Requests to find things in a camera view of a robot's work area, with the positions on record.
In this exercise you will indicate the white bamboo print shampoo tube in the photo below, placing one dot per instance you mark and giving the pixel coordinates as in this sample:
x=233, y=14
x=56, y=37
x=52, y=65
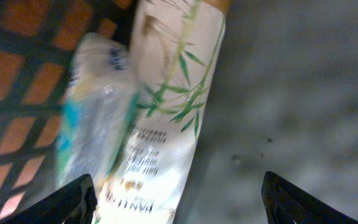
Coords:
x=174, y=50

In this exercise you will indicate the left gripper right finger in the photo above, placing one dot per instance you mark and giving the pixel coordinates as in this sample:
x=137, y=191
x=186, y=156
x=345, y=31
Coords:
x=286, y=203

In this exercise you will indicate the grey plastic mesh basket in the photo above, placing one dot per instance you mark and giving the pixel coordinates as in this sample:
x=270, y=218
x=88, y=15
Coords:
x=284, y=98

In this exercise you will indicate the small teal tissue pack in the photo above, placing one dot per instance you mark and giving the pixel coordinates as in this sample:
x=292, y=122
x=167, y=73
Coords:
x=99, y=105

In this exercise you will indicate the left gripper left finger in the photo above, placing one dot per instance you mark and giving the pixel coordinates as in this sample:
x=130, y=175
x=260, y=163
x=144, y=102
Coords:
x=74, y=203

